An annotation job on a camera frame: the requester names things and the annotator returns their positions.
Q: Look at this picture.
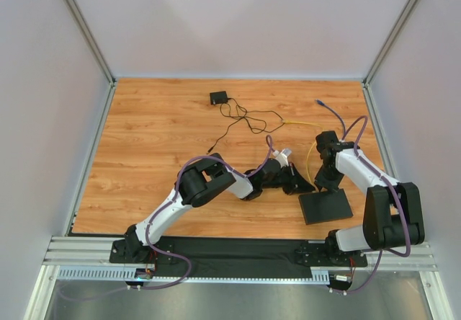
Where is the black network switch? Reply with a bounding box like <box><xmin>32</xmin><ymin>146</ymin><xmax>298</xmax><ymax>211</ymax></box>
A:
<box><xmin>298</xmin><ymin>189</ymin><xmax>353</xmax><ymax>225</ymax></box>

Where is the yellow ethernet cable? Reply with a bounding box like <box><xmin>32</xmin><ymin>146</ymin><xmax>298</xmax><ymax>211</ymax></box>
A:
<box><xmin>281</xmin><ymin>119</ymin><xmax>325</xmax><ymax>193</ymax></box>

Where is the blue ethernet cable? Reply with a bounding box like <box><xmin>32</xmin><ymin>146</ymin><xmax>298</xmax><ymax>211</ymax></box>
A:
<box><xmin>315</xmin><ymin>99</ymin><xmax>347</xmax><ymax>137</ymax></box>

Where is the black power cable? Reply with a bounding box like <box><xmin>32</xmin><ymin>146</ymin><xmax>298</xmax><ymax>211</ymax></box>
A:
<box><xmin>206</xmin><ymin>97</ymin><xmax>285</xmax><ymax>155</ymax></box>

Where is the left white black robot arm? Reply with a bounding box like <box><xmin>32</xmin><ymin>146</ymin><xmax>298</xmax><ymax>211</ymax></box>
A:
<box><xmin>123</xmin><ymin>149</ymin><xmax>315</xmax><ymax>262</ymax></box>

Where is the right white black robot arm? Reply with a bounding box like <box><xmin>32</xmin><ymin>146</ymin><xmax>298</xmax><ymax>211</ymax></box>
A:
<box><xmin>314</xmin><ymin>130</ymin><xmax>425</xmax><ymax>257</ymax></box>

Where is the black power adapter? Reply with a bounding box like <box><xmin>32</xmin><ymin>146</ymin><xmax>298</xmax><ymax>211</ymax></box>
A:
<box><xmin>209</xmin><ymin>91</ymin><xmax>229</xmax><ymax>105</ymax></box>

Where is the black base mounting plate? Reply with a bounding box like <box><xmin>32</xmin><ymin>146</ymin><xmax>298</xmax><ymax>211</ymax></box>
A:
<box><xmin>109</xmin><ymin>236</ymin><xmax>368</xmax><ymax>281</ymax></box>

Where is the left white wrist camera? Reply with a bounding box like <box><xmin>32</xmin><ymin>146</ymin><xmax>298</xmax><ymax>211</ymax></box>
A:
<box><xmin>272</xmin><ymin>148</ymin><xmax>292</xmax><ymax>167</ymax></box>

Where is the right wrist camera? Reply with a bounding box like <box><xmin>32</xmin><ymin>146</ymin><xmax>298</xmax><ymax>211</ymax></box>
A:
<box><xmin>315</xmin><ymin>130</ymin><xmax>339</xmax><ymax>153</ymax></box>

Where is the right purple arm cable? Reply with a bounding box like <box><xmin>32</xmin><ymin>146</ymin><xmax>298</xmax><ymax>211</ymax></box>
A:
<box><xmin>329</xmin><ymin>115</ymin><xmax>413</xmax><ymax>295</ymax></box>

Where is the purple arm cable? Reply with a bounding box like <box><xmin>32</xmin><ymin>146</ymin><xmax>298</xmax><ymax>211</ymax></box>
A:
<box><xmin>329</xmin><ymin>115</ymin><xmax>413</xmax><ymax>295</ymax></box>
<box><xmin>57</xmin><ymin>135</ymin><xmax>277</xmax><ymax>301</ymax></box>

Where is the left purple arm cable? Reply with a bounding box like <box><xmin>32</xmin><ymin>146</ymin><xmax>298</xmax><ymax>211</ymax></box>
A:
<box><xmin>57</xmin><ymin>135</ymin><xmax>277</xmax><ymax>301</ymax></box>

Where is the right aluminium frame post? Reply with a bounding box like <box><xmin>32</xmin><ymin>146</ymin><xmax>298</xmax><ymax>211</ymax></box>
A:
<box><xmin>362</xmin><ymin>0</ymin><xmax>420</xmax><ymax>88</ymax></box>

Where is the aluminium frame post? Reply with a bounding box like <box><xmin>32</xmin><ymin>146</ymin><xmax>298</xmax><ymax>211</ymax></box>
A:
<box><xmin>362</xmin><ymin>0</ymin><xmax>420</xmax><ymax>88</ymax></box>
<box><xmin>63</xmin><ymin>0</ymin><xmax>116</xmax><ymax>84</ymax></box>

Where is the aluminium front rail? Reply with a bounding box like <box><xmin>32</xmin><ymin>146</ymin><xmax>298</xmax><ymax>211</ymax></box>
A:
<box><xmin>42</xmin><ymin>236</ymin><xmax>439</xmax><ymax>272</ymax></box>

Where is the slotted grey cable duct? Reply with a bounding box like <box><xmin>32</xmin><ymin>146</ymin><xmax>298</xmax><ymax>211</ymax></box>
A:
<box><xmin>57</xmin><ymin>265</ymin><xmax>352</xmax><ymax>284</ymax></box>

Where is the left aluminium frame post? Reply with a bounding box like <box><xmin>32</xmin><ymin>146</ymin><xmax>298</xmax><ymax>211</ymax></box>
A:
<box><xmin>63</xmin><ymin>0</ymin><xmax>116</xmax><ymax>84</ymax></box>

